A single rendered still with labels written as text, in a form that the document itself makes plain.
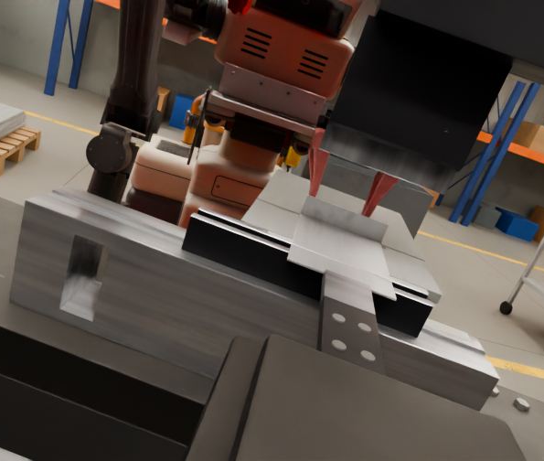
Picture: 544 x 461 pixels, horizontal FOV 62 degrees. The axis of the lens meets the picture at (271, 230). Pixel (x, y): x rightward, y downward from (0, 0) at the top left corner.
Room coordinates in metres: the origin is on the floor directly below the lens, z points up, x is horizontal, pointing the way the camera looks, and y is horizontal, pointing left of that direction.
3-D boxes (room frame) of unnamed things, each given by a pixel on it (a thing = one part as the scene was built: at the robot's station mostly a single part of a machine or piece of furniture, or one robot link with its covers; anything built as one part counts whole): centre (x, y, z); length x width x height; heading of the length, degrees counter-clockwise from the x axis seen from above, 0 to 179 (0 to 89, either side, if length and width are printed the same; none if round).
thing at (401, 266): (0.49, -0.07, 1.00); 0.26 x 0.18 x 0.01; 178
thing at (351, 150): (0.35, -0.06, 1.13); 0.10 x 0.02 x 0.10; 88
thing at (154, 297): (0.35, -0.01, 0.92); 0.39 x 0.06 x 0.10; 88
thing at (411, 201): (3.14, -0.44, 0.36); 0.80 x 0.60 x 0.72; 103
